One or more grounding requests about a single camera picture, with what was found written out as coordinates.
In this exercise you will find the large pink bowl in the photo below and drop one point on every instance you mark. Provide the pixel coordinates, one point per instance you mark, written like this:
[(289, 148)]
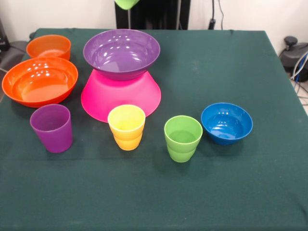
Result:
[(120, 96)]

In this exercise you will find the purple bowl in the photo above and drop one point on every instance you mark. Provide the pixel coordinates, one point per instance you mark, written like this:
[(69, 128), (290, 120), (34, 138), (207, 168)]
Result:
[(120, 57)]

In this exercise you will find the green bowl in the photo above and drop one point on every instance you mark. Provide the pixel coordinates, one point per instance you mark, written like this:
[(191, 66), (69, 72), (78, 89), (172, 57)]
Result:
[(126, 3)]

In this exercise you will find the large orange bowl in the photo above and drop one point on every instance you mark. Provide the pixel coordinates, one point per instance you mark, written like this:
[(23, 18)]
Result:
[(38, 84)]

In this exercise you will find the yellow cup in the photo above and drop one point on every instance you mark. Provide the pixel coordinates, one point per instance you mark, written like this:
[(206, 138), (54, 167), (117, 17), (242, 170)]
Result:
[(126, 142)]

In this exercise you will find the green cup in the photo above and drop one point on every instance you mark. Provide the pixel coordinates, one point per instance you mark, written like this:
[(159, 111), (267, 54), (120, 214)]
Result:
[(181, 149)]

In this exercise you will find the blue bowl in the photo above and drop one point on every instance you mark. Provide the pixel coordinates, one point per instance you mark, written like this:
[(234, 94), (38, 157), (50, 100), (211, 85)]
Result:
[(226, 125)]

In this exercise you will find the dark green tablecloth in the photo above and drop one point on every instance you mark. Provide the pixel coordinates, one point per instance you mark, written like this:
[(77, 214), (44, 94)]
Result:
[(144, 192)]

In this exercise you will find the purple cup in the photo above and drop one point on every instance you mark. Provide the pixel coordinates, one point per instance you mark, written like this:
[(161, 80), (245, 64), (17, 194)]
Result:
[(54, 137)]

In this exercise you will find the small orange bowl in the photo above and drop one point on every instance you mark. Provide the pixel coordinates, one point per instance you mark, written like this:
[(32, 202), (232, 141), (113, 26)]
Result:
[(48, 45)]

